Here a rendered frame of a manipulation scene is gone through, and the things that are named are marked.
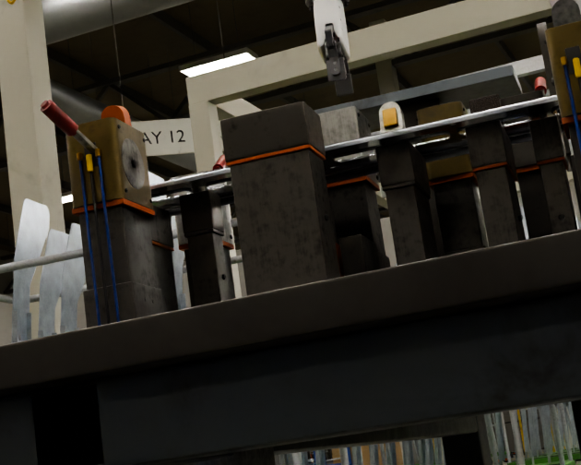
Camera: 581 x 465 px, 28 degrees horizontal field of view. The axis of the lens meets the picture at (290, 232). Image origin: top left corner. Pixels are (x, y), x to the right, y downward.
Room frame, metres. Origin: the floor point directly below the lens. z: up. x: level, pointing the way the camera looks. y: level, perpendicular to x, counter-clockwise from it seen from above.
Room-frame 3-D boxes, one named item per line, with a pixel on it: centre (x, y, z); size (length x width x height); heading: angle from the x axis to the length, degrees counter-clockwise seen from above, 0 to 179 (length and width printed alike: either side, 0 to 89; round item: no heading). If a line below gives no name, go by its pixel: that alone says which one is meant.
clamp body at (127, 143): (1.56, 0.24, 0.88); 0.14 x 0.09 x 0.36; 164
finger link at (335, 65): (1.95, -0.12, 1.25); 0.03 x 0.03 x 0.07; 80
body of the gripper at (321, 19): (2.00, -0.13, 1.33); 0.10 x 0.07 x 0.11; 170
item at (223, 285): (1.73, 0.13, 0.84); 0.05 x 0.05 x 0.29; 74
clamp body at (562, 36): (1.39, -0.38, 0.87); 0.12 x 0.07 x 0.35; 164
